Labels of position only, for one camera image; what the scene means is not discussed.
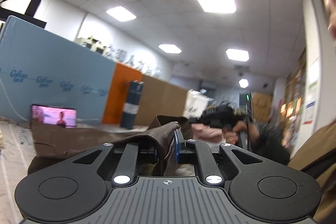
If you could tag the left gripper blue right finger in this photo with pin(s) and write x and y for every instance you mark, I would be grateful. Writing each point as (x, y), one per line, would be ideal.
(179, 147)

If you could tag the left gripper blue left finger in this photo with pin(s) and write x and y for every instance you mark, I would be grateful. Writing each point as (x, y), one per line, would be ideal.
(148, 155)

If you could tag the brown leather jacket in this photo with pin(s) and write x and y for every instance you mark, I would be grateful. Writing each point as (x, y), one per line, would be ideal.
(54, 144)

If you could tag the operator right hand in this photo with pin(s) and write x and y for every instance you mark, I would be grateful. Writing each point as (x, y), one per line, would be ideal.
(232, 135)

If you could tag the pink knitted sweater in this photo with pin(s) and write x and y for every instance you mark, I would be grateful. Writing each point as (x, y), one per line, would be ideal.
(207, 134)

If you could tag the white shopping bag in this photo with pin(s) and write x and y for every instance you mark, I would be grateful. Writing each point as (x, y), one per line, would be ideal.
(195, 104)

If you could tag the dark blue vacuum bottle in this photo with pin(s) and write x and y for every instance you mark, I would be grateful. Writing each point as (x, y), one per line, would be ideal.
(131, 105)

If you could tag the brown cardboard box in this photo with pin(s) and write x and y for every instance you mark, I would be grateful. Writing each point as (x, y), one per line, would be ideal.
(159, 98)

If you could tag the orange cardboard box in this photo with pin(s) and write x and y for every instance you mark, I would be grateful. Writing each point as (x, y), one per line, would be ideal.
(117, 95)

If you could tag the phone with pink screen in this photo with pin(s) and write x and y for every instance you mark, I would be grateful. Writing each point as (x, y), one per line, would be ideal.
(63, 117)

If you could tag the grey patterned bed sheet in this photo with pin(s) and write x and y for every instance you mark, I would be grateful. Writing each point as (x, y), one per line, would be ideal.
(18, 150)

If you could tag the light blue printed box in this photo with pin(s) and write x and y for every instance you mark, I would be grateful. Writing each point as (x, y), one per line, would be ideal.
(39, 67)

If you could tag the wall notice poster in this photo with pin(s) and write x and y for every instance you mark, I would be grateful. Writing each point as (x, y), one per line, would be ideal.
(311, 103)

